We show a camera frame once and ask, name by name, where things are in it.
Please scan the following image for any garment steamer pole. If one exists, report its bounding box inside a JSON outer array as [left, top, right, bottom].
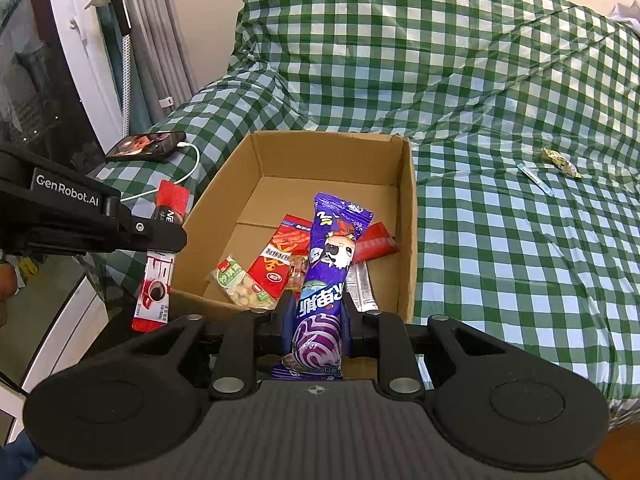
[[88, 0, 132, 136]]

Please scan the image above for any white cloth on sofa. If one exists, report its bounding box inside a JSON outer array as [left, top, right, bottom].
[[608, 0, 640, 36]]

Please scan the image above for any gold wrapped candy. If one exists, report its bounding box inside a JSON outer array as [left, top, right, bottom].
[[541, 148, 582, 179]]

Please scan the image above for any small red snack packet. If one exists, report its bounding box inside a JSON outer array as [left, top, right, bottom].
[[352, 222, 399, 264]]

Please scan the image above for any black smartphone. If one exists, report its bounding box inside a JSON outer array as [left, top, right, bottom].
[[105, 131, 186, 162]]

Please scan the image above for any large red snack packet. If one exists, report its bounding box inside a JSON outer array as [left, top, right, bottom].
[[248, 214, 312, 299]]

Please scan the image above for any small red gold candy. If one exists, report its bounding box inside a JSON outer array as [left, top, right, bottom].
[[285, 255, 308, 294]]

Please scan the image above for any white window door frame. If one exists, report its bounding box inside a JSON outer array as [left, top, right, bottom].
[[50, 0, 122, 151]]

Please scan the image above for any grey curtain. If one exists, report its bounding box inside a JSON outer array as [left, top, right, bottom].
[[125, 0, 198, 122]]

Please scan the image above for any red white coffee stick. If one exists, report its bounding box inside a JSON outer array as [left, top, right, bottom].
[[131, 180, 190, 333]]

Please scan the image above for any white charging cable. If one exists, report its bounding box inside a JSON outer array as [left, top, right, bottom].
[[119, 141, 202, 205]]

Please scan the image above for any clear rice cracker packet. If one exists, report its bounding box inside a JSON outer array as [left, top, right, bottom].
[[207, 256, 277, 310]]

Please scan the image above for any open cardboard box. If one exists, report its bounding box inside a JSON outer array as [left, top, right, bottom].
[[169, 131, 418, 322]]

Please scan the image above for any purple snack bar wrapper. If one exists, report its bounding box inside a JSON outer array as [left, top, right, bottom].
[[271, 193, 373, 380]]

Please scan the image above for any thin white blue sachet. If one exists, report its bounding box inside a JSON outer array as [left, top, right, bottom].
[[516, 162, 554, 197]]

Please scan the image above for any silver white snack bar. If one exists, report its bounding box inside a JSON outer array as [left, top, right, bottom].
[[346, 261, 378, 312]]

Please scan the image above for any person left hand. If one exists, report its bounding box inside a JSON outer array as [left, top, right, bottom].
[[0, 262, 17, 326]]

